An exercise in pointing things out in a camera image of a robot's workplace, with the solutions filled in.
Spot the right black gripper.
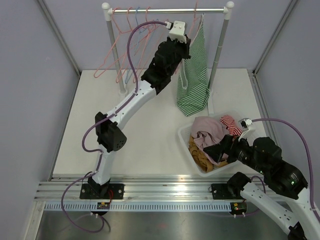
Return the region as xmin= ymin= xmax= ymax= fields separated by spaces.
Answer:
xmin=203 ymin=131 xmax=268 ymax=175

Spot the brown tank top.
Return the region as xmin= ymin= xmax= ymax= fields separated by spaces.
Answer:
xmin=188 ymin=136 xmax=228 ymax=173

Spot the mauve pink tank top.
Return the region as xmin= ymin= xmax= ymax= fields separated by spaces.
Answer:
xmin=190 ymin=116 xmax=229 ymax=150

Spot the red striped tank top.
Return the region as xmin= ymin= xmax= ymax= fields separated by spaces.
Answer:
xmin=220 ymin=115 xmax=243 ymax=136

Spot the pink wire hanger green top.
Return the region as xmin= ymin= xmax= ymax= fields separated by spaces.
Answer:
xmin=174 ymin=2 xmax=205 ymax=76

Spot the green striped tank top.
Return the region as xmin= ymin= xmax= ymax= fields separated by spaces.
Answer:
xmin=176 ymin=14 xmax=210 ymax=117

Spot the pink wire hanger mauve top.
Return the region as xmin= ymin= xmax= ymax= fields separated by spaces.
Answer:
xmin=131 ymin=6 xmax=161 ymax=85

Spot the blue wire hanger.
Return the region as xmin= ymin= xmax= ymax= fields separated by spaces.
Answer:
xmin=124 ymin=6 xmax=157 ymax=85

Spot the pink wire hanger brown top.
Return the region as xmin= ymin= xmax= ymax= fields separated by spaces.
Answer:
xmin=112 ymin=6 xmax=140 ymax=86

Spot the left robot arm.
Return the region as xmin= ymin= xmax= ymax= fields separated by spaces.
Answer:
xmin=79 ymin=35 xmax=191 ymax=200

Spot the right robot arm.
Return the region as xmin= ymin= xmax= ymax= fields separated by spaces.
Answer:
xmin=203 ymin=134 xmax=320 ymax=240

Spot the white plastic basket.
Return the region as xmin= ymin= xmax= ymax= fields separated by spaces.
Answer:
xmin=177 ymin=108 xmax=244 ymax=178

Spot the white and grey clothes rack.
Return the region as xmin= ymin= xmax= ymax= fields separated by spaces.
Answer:
xmin=101 ymin=1 xmax=235 ymax=113

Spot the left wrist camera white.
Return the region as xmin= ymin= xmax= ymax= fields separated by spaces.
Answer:
xmin=165 ymin=20 xmax=187 ymax=44

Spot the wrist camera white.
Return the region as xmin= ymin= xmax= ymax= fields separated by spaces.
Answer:
xmin=238 ymin=118 xmax=256 ymax=141
xmin=165 ymin=20 xmax=187 ymax=44

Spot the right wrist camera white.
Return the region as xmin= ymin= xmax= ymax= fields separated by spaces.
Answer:
xmin=238 ymin=118 xmax=256 ymax=141

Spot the right aluminium frame post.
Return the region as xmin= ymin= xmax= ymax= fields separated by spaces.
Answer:
xmin=252 ymin=0 xmax=300 ymax=77

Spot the aluminium frame post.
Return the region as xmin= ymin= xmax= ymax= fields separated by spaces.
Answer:
xmin=252 ymin=0 xmax=300 ymax=77
xmin=35 ymin=0 xmax=82 ymax=78

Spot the left aluminium frame post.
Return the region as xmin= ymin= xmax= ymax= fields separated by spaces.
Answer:
xmin=35 ymin=0 xmax=82 ymax=78

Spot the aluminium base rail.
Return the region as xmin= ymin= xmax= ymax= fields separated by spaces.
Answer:
xmin=34 ymin=174 xmax=250 ymax=212

